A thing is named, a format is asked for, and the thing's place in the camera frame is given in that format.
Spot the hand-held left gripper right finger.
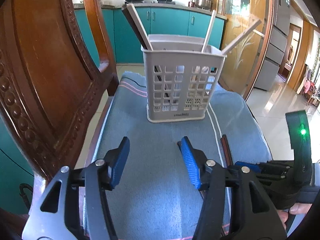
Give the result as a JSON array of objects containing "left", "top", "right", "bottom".
[{"left": 177, "top": 136, "right": 287, "bottom": 240}]

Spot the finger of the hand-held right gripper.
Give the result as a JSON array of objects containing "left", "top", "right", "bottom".
[
  {"left": 257, "top": 160, "right": 295, "bottom": 182},
  {"left": 234, "top": 161, "right": 262, "bottom": 174}
]

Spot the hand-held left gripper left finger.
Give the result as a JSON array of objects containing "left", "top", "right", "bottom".
[{"left": 21, "top": 136, "right": 131, "bottom": 240}]

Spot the dark brown chopstick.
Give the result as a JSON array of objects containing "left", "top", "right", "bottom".
[
  {"left": 122, "top": 6, "right": 148, "bottom": 52},
  {"left": 220, "top": 134, "right": 234, "bottom": 167}
]

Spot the white plastic utensil basket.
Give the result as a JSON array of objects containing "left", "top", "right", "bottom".
[{"left": 141, "top": 34, "right": 227, "bottom": 123}]

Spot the light wooden chopstick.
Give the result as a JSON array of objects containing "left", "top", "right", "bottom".
[{"left": 221, "top": 20, "right": 262, "bottom": 55}]

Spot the person's right hand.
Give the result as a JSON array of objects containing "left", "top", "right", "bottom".
[{"left": 278, "top": 202, "right": 314, "bottom": 230}]

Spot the blue striped cloth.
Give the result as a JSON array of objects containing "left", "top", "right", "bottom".
[{"left": 82, "top": 71, "right": 273, "bottom": 240}]

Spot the distant wooden furniture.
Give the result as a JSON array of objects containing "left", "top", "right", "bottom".
[{"left": 297, "top": 62, "right": 320, "bottom": 106}]

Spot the wood framed glass sliding door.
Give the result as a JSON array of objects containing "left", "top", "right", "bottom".
[{"left": 212, "top": 0, "right": 274, "bottom": 100}]

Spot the brown wooden doorway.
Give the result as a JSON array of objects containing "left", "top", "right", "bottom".
[{"left": 279, "top": 22, "right": 302, "bottom": 75}]

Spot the grey refrigerator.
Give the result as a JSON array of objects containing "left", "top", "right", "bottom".
[{"left": 254, "top": 0, "right": 292, "bottom": 92}]

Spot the carved brown wooden chair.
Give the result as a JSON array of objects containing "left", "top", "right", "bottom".
[{"left": 0, "top": 0, "right": 119, "bottom": 240}]

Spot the kitchen countertop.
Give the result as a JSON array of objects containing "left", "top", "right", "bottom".
[{"left": 74, "top": 1, "right": 228, "bottom": 20}]

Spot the gas stove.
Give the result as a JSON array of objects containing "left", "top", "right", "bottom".
[{"left": 124, "top": 0, "right": 176, "bottom": 6}]

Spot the black cable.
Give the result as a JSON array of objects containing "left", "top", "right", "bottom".
[{"left": 19, "top": 183, "right": 33, "bottom": 207}]

